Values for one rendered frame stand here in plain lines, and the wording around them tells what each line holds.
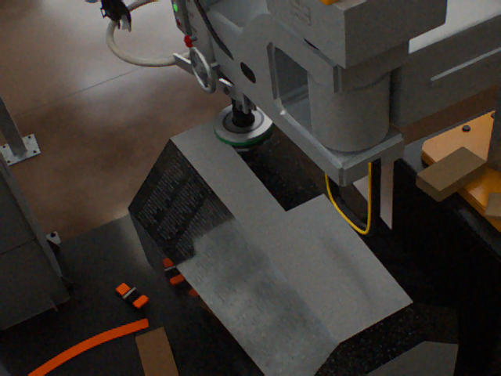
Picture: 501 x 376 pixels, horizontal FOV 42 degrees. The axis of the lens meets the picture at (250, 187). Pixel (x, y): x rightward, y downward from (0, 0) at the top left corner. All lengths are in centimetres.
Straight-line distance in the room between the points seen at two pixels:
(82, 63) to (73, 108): 48
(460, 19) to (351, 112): 34
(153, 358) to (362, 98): 149
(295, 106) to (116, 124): 227
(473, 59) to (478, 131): 72
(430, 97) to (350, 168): 25
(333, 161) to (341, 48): 40
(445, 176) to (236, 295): 74
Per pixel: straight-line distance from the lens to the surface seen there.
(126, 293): 296
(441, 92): 165
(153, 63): 263
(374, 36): 130
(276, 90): 173
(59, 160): 379
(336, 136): 156
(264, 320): 193
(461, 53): 163
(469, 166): 215
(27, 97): 439
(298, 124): 169
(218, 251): 209
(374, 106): 152
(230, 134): 231
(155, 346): 264
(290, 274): 189
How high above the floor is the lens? 230
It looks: 44 degrees down
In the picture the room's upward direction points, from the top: 10 degrees counter-clockwise
